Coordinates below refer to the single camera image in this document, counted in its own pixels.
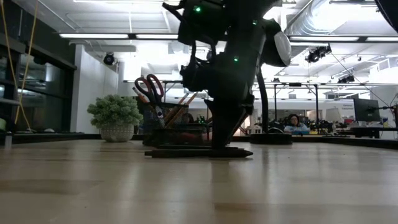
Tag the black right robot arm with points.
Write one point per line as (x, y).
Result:
(245, 37)

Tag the black aluminium table frame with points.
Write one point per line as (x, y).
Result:
(46, 137)

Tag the ceiling light strip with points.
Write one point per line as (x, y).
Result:
(382, 39)
(155, 36)
(93, 36)
(323, 39)

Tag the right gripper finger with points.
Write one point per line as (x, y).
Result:
(224, 130)
(248, 113)

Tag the person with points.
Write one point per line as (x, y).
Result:
(293, 119)

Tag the black pen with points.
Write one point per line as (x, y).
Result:
(174, 153)

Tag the black background rack frame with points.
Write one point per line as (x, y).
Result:
(171, 82)

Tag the round black ceiling spotlight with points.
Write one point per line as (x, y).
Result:
(109, 59)

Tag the red eraser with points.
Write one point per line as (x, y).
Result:
(191, 137)

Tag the orange pencil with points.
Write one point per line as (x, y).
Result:
(138, 95)
(192, 98)
(182, 104)

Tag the black background desk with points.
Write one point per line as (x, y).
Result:
(373, 132)

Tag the dark background monitor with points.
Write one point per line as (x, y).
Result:
(367, 110)

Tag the black desk lamp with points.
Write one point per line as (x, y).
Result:
(264, 102)

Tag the pink sticky note pad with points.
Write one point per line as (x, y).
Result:
(206, 137)

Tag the green artificial potted plant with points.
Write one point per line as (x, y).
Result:
(115, 112)

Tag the black mesh desk organizer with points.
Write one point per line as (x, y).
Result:
(174, 137)

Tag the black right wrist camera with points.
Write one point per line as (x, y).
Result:
(196, 74)

